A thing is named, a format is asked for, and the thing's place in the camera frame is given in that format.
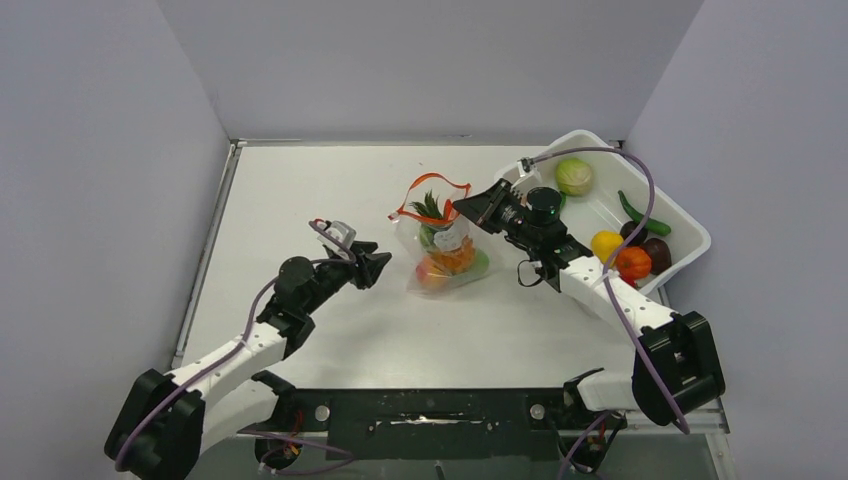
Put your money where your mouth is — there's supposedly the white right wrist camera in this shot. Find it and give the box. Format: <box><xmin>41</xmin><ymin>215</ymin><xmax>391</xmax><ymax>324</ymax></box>
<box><xmin>512</xmin><ymin>157</ymin><xmax>542</xmax><ymax>198</ymax></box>

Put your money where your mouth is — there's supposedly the clear zip bag orange zipper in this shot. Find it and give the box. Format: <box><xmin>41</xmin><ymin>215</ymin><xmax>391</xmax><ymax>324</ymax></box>
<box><xmin>388</xmin><ymin>172</ymin><xmax>492</xmax><ymax>295</ymax></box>

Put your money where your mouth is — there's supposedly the dark red beet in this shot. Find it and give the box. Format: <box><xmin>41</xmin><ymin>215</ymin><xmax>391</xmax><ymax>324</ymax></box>
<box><xmin>640</xmin><ymin>238</ymin><xmax>673</xmax><ymax>275</ymax></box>

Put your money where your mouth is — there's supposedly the toy pineapple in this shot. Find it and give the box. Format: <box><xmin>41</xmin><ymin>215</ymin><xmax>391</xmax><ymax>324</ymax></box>
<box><xmin>409</xmin><ymin>190</ymin><xmax>476</xmax><ymax>275</ymax></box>

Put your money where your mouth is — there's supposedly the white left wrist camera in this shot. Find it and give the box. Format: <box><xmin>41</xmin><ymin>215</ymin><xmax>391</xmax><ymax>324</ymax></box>
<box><xmin>314</xmin><ymin>219</ymin><xmax>356</xmax><ymax>248</ymax></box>

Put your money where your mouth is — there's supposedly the dark green cucumber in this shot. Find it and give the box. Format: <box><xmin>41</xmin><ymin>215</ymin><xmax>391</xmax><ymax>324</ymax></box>
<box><xmin>617</xmin><ymin>190</ymin><xmax>672</xmax><ymax>237</ymax></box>

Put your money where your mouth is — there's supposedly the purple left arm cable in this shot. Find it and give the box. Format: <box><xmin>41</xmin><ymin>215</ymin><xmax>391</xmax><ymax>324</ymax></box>
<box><xmin>113</xmin><ymin>221</ymin><xmax>359</xmax><ymax>473</ymax></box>

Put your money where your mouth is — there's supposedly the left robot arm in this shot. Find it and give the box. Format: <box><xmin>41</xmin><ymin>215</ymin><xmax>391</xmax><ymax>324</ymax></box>
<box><xmin>104</xmin><ymin>241</ymin><xmax>392</xmax><ymax>479</ymax></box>

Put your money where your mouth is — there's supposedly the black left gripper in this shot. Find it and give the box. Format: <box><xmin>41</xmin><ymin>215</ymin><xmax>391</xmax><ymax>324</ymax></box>
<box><xmin>301</xmin><ymin>240</ymin><xmax>389</xmax><ymax>315</ymax></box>

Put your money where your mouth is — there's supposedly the yellow pear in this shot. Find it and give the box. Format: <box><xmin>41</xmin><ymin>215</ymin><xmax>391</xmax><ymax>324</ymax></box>
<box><xmin>590</xmin><ymin>230</ymin><xmax>624</xmax><ymax>264</ymax></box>

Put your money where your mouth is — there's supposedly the small green cabbage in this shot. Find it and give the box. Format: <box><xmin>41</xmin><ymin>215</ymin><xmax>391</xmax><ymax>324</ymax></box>
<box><xmin>419</xmin><ymin>224</ymin><xmax>437</xmax><ymax>251</ymax></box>

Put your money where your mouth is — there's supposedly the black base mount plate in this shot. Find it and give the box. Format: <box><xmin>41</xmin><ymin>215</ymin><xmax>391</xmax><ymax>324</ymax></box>
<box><xmin>228</xmin><ymin>387</ymin><xmax>631</xmax><ymax>465</ymax></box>

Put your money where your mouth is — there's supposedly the white plastic bin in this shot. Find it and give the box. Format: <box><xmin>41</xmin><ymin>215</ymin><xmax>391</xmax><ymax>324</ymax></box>
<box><xmin>494</xmin><ymin>130</ymin><xmax>712</xmax><ymax>295</ymax></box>

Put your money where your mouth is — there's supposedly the white garlic bulb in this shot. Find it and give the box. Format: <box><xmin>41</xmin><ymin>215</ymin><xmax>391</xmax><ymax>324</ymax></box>
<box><xmin>434</xmin><ymin>223</ymin><xmax>468</xmax><ymax>252</ymax></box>

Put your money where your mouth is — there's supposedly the dark avocado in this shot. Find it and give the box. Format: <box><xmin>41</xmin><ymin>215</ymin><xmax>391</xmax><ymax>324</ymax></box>
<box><xmin>619</xmin><ymin>220</ymin><xmax>649</xmax><ymax>247</ymax></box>

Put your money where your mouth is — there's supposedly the toy peach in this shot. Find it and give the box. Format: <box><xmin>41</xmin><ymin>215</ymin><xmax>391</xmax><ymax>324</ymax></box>
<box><xmin>415</xmin><ymin>257</ymin><xmax>451</xmax><ymax>291</ymax></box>

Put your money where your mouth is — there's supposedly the orange pumpkin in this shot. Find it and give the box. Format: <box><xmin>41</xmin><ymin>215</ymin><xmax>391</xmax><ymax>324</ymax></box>
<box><xmin>615</xmin><ymin>247</ymin><xmax>651</xmax><ymax>280</ymax></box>

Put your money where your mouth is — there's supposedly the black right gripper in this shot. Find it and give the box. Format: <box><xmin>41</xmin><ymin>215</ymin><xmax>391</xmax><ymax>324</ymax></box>
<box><xmin>453</xmin><ymin>179</ymin><xmax>541</xmax><ymax>250</ymax></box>

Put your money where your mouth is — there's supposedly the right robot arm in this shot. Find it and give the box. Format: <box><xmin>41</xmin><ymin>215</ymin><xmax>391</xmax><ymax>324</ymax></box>
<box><xmin>453</xmin><ymin>179</ymin><xmax>726</xmax><ymax>427</ymax></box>

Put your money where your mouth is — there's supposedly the pale green cabbage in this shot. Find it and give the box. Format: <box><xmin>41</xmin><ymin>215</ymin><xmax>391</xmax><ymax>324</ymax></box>
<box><xmin>555</xmin><ymin>157</ymin><xmax>594</xmax><ymax>196</ymax></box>

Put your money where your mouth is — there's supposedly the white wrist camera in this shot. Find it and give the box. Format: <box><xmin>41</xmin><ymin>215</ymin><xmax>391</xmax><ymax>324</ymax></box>
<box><xmin>314</xmin><ymin>219</ymin><xmax>356</xmax><ymax>248</ymax></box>
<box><xmin>512</xmin><ymin>157</ymin><xmax>542</xmax><ymax>198</ymax></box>

